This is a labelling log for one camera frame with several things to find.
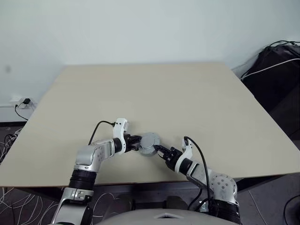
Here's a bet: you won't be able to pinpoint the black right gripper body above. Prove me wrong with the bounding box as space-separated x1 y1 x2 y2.
165 147 184 171

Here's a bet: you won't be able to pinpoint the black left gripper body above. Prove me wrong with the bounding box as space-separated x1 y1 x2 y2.
123 134 138 153

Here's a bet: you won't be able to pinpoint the grey round motor lid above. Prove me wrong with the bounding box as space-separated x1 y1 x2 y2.
140 132 161 150

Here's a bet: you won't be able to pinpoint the dark rounded shape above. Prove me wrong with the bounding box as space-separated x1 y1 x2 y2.
103 194 132 213

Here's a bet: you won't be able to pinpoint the grey robot torso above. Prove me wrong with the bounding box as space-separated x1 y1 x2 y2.
93 208 236 225

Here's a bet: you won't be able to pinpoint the black bag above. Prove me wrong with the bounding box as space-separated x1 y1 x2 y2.
240 45 300 139

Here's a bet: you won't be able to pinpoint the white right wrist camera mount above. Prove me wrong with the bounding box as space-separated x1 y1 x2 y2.
174 137 194 174

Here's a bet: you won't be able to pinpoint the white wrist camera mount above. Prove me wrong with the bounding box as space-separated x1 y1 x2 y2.
174 137 194 174
112 118 129 155

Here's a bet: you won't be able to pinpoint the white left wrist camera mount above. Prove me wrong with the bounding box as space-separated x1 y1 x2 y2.
112 118 129 155

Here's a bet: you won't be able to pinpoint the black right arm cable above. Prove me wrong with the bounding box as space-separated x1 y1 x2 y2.
183 135 215 213

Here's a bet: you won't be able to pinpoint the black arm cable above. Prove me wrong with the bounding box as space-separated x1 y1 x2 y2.
183 135 215 213
88 120 116 145

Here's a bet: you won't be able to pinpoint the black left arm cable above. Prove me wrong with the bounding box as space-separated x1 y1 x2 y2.
88 120 116 145

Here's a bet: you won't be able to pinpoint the black adapter cord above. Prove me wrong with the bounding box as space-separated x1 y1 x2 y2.
14 102 30 121

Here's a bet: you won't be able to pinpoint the tangled floor cables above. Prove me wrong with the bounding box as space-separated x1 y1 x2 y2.
0 127 24 165

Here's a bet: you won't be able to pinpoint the white wall outlet strip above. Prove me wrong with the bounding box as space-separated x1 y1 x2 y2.
0 94 37 110

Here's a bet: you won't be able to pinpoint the black floor cable loop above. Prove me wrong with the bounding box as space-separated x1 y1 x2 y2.
282 194 300 223

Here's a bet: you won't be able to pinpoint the white cable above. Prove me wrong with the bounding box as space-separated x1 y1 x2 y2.
240 58 300 79

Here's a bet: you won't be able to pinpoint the thin black cable on bag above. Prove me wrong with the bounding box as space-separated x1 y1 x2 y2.
268 40 300 49

